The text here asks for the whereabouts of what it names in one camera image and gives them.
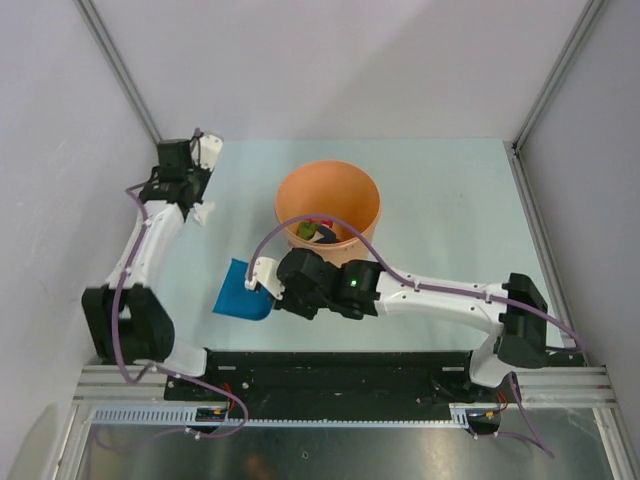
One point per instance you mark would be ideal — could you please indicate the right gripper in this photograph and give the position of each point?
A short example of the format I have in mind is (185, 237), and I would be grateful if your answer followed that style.
(287, 304)

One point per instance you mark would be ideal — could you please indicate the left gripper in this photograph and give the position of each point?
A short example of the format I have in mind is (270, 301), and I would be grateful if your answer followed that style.
(205, 173)

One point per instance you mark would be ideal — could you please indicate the white paper scrap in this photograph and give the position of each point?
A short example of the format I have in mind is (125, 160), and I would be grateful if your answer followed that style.
(201, 212)

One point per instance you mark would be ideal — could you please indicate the blue plastic dustpan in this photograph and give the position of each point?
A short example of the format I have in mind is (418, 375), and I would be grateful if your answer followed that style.
(234, 300)

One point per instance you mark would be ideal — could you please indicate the red paper scrap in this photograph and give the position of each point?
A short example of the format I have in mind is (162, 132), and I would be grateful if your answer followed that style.
(320, 222)

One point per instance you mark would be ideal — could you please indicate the orange plastic bucket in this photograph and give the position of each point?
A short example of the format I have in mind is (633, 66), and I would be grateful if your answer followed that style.
(333, 190)

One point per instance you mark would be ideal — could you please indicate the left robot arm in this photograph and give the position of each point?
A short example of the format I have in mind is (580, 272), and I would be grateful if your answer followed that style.
(127, 322)

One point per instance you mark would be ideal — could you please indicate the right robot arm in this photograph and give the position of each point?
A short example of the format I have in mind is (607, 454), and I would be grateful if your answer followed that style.
(511, 314)

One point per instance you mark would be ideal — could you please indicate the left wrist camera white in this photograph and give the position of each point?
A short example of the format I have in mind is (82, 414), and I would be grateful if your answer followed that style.
(207, 149)

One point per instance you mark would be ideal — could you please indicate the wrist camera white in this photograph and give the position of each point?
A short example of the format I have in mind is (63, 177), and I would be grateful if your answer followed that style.
(207, 149)
(264, 274)

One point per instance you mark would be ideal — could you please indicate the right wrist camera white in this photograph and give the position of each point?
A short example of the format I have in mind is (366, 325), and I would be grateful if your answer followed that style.
(264, 274)

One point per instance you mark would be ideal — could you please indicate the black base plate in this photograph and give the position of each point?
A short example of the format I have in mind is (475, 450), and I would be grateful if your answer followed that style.
(348, 385)

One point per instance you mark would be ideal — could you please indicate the white cable duct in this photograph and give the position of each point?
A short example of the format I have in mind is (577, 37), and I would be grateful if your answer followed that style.
(192, 416)

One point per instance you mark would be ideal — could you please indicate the left aluminium corner post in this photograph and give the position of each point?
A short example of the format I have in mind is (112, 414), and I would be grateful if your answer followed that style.
(116, 63)

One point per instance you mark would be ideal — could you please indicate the aluminium corner post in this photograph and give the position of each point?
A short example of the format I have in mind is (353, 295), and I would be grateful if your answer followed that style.
(116, 63)
(576, 40)

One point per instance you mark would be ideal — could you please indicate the aluminium frame rail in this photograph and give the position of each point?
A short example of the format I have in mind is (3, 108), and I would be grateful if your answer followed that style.
(559, 387)

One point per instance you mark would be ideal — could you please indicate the right aluminium corner post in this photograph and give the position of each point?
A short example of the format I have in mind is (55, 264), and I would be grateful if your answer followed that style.
(576, 40)

